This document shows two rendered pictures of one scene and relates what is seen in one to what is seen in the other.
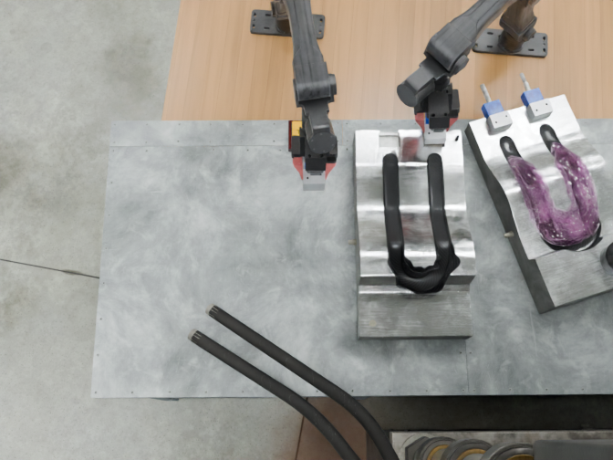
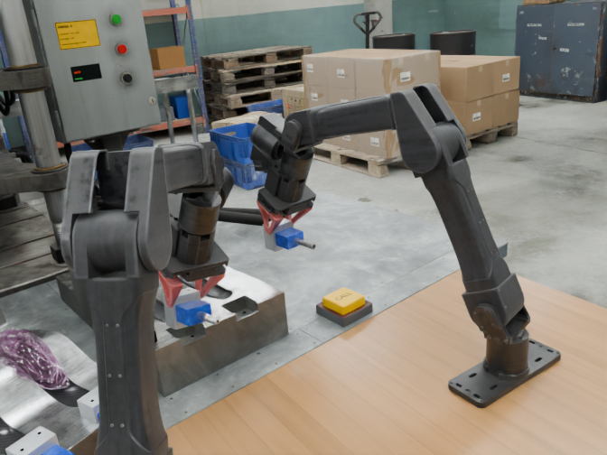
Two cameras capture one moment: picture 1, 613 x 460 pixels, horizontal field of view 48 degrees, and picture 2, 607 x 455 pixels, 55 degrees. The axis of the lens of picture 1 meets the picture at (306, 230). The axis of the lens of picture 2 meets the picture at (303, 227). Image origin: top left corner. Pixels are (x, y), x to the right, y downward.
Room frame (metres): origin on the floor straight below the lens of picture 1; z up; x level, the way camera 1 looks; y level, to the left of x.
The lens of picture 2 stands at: (1.48, -0.65, 1.38)
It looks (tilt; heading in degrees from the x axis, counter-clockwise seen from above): 21 degrees down; 143
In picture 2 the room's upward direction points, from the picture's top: 5 degrees counter-clockwise
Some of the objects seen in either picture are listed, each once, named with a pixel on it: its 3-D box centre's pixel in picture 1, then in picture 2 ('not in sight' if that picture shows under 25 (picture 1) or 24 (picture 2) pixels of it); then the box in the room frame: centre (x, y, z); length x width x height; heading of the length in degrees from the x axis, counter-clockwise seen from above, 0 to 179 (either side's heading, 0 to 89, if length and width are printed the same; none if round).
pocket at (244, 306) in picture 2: (388, 141); (240, 313); (0.68, -0.20, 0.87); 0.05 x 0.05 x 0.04; 1
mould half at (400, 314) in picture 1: (411, 230); (159, 286); (0.45, -0.25, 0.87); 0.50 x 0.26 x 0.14; 1
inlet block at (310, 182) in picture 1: (313, 161); (293, 239); (0.60, -0.01, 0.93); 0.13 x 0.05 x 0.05; 1
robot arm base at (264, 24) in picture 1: (286, 16); (507, 351); (1.05, 0.06, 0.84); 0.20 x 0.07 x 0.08; 86
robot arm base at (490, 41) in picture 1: (514, 36); not in sight; (1.00, -0.54, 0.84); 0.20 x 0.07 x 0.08; 86
